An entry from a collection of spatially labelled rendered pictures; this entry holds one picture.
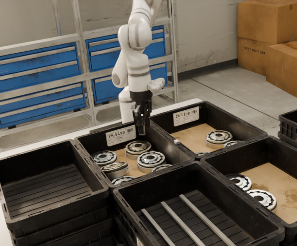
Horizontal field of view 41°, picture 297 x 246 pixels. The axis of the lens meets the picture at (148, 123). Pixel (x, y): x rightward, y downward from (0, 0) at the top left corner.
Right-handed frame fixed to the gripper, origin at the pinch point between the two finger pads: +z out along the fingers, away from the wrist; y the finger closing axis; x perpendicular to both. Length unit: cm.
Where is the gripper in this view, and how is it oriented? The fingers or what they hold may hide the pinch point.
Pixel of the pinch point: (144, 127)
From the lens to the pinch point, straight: 136.2
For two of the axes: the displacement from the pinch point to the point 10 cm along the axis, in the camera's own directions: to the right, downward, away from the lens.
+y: -2.9, 4.3, -8.6
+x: 9.5, 0.4, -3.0
